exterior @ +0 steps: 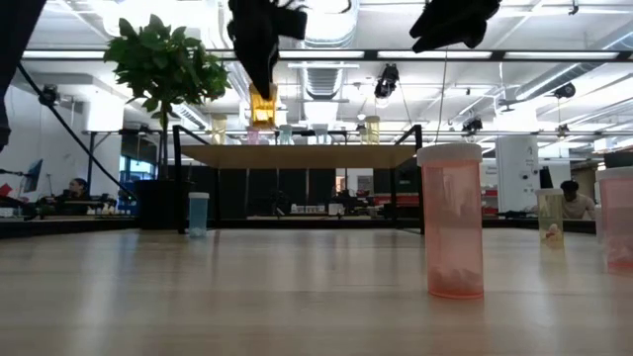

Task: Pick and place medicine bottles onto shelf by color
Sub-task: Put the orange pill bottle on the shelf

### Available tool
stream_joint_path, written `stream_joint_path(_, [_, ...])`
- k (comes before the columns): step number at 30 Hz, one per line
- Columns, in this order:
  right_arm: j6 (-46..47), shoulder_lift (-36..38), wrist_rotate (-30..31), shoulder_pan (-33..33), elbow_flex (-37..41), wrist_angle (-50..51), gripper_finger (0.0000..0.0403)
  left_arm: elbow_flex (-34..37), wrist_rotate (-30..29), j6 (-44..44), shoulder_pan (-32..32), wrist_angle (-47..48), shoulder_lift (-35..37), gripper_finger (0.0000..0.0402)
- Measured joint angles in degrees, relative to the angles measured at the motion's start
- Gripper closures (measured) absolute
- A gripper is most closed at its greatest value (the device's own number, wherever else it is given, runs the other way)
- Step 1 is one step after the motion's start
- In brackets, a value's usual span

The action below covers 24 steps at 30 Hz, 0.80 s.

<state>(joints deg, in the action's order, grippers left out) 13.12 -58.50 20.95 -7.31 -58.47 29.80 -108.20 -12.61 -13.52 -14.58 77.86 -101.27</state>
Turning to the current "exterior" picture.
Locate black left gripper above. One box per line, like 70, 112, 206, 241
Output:
227, 0, 281, 100

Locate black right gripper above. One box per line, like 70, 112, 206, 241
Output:
408, 0, 503, 54

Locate amber medicine bottle white cap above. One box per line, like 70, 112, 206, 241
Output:
248, 82, 278, 131

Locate tall pink medicine bottle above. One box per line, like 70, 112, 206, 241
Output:
415, 142, 486, 301

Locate pale yellow medicine bottle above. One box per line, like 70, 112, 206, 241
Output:
536, 188, 565, 250

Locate wooden shelf with black legs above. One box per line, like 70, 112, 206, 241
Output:
171, 124, 425, 236

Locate white LED light bar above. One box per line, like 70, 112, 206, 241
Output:
503, 49, 620, 60
279, 49, 366, 60
22, 49, 108, 60
377, 49, 494, 60

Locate green potted plant black pot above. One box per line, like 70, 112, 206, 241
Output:
102, 13, 232, 231

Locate black partition panel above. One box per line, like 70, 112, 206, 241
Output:
190, 165, 337, 222

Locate white pillar with signs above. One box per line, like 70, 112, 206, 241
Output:
496, 135, 540, 214

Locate red storage bins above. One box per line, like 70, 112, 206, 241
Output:
479, 187, 498, 219

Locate person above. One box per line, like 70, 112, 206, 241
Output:
56, 177, 93, 217
558, 180, 597, 222

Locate dark computer monitor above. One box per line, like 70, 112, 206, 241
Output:
23, 157, 45, 195

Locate thin hanging cable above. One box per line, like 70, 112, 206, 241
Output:
433, 48, 449, 144

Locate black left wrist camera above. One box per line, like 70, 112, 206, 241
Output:
276, 4, 309, 41

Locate black metal rig frame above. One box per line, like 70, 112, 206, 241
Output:
0, 47, 633, 239

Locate silver ceiling duct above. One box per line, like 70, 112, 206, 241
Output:
291, 0, 361, 125

